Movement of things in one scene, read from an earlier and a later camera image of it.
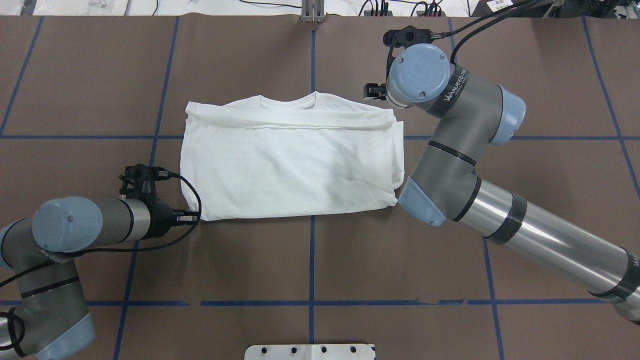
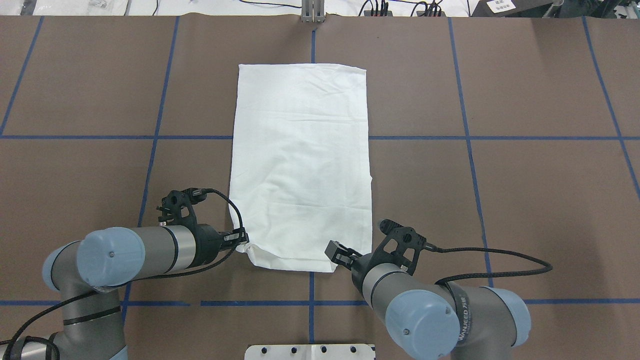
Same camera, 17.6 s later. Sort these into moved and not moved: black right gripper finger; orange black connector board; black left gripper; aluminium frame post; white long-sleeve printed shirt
Moved: black left gripper; white long-sleeve printed shirt; black right gripper finger
Not moved: orange black connector board; aluminium frame post
